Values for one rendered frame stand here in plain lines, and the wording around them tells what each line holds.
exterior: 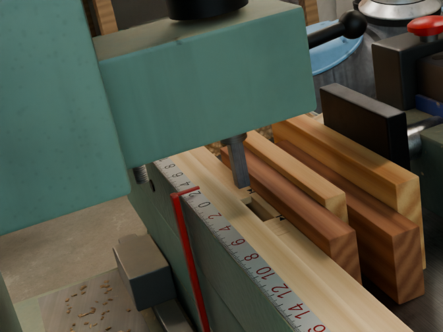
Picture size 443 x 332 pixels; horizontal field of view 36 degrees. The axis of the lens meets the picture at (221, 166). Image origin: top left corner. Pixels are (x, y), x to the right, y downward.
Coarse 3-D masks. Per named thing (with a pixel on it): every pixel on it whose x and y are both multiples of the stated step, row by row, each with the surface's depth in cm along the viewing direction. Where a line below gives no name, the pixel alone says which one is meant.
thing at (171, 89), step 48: (96, 48) 41; (144, 48) 39; (192, 48) 40; (240, 48) 41; (288, 48) 42; (144, 96) 40; (192, 96) 41; (240, 96) 42; (288, 96) 43; (144, 144) 41; (192, 144) 42
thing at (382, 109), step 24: (336, 96) 48; (360, 96) 47; (336, 120) 49; (360, 120) 46; (384, 120) 43; (432, 120) 49; (360, 144) 47; (384, 144) 44; (408, 144) 44; (408, 168) 44
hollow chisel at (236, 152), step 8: (240, 144) 47; (232, 152) 47; (240, 152) 47; (232, 160) 47; (240, 160) 47; (232, 168) 48; (240, 168) 47; (240, 176) 47; (248, 176) 48; (240, 184) 48; (248, 184) 48
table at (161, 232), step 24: (144, 192) 63; (144, 216) 67; (432, 216) 49; (168, 240) 58; (432, 240) 46; (432, 264) 44; (432, 288) 42; (216, 312) 48; (408, 312) 40; (432, 312) 40
